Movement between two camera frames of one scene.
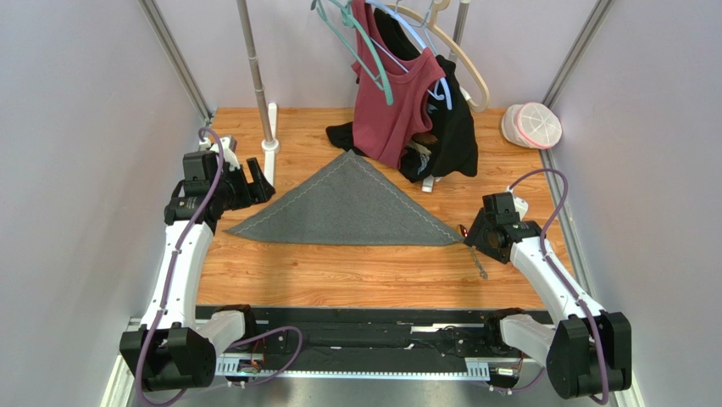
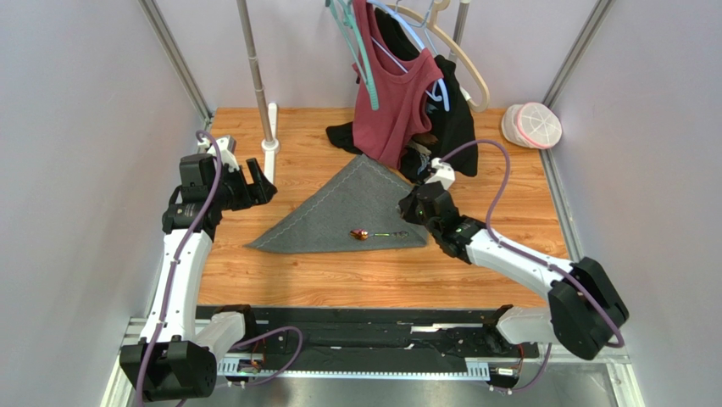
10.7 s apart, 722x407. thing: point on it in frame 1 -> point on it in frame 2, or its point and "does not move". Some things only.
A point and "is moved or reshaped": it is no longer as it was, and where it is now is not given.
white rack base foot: x=271 y=147 does not move
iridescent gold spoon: x=483 y=274 is moved or reshaped
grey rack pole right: x=460 y=27 does not move
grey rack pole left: x=258 y=88 does not move
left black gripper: x=262 y=187 does not move
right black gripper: x=481 y=238 -> x=417 y=204
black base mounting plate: x=370 y=341 does not move
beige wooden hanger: x=432 y=21 does not move
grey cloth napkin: x=345 y=202 is moved or reshaped
